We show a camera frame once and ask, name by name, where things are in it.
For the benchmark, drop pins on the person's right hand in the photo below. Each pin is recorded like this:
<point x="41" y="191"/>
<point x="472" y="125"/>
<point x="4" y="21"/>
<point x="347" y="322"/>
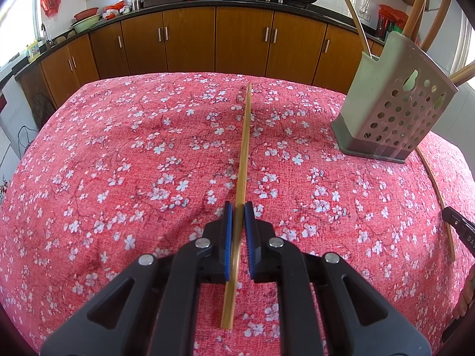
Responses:
<point x="467" y="293"/>

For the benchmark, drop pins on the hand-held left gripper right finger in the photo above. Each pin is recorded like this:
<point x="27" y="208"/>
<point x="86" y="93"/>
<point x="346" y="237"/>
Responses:
<point x="248" y="244"/>

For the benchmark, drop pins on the red and white dishes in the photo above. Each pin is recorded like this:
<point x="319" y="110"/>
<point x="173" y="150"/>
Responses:
<point x="117" y="10"/>

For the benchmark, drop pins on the red bag with bottles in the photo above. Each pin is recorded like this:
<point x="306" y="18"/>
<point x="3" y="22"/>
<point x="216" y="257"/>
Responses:
<point x="389" y="20"/>

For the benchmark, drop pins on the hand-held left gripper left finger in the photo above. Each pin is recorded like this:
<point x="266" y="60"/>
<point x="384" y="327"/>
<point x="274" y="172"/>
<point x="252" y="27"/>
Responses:
<point x="228" y="244"/>

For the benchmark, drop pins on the red floral tablecloth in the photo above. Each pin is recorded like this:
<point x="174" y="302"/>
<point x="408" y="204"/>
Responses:
<point x="122" y="178"/>

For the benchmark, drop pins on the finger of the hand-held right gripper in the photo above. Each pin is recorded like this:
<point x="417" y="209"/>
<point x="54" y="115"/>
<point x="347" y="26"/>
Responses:
<point x="452" y="330"/>
<point x="460" y="226"/>

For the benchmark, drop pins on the yellow detergent bottle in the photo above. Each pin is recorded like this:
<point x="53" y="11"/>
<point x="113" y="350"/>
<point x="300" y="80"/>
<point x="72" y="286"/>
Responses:
<point x="32" y="50"/>

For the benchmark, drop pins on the wall socket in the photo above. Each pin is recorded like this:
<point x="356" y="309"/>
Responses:
<point x="363" y="16"/>

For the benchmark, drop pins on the wooden base cabinets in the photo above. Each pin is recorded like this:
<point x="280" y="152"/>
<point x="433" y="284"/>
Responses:
<point x="189" y="40"/>

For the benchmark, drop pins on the red plastic basin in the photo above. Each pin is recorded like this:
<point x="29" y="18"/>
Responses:
<point x="86" y="13"/>

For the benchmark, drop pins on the red plastic bag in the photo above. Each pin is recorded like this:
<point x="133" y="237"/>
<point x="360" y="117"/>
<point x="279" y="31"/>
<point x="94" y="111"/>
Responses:
<point x="51" y="3"/>

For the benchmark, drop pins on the sink faucet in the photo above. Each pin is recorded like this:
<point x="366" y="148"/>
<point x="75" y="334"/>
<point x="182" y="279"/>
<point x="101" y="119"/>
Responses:
<point x="44" y="39"/>

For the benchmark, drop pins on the black kitchen countertop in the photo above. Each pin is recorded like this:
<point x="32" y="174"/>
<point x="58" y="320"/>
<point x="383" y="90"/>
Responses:
<point x="148" y="10"/>

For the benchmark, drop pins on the perforated grey chopstick holder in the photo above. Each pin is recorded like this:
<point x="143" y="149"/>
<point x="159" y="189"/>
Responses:
<point x="367" y="92"/>

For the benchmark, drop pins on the green plastic basin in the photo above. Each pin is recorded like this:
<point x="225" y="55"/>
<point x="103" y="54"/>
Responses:
<point x="85" y="26"/>

